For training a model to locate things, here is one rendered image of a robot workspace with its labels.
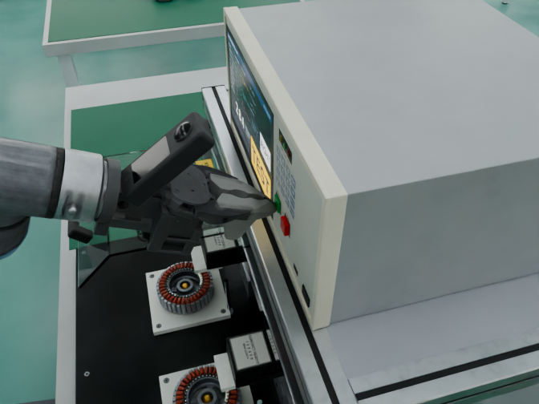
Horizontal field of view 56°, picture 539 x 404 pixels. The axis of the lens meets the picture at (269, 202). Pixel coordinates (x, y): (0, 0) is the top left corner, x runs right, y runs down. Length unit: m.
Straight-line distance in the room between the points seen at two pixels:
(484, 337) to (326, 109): 0.31
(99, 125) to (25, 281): 0.89
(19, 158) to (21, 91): 3.00
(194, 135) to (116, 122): 1.11
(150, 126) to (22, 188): 1.07
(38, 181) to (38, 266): 1.79
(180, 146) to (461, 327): 0.38
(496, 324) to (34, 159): 0.53
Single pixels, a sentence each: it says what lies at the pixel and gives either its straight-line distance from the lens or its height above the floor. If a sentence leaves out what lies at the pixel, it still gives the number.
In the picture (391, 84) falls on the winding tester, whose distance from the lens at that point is 0.62.
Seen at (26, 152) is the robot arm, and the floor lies 1.32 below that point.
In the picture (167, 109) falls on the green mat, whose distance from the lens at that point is 1.65.
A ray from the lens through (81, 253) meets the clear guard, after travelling 0.85.
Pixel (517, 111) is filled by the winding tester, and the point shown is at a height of 1.32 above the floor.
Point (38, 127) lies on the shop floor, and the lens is 3.14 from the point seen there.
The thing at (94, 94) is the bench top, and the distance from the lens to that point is 1.79.
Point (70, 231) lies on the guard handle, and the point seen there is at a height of 1.06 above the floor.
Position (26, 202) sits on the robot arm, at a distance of 0.54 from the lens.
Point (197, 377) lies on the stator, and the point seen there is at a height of 0.82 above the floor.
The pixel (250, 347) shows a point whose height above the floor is 0.92.
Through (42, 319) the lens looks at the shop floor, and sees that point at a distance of 2.13.
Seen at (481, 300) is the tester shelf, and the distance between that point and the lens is 0.67.
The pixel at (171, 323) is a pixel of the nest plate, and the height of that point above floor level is 0.78.
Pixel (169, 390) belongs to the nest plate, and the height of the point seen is 0.78.
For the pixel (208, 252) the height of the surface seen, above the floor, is 0.92.
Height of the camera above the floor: 1.62
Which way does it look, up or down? 43 degrees down
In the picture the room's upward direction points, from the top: straight up
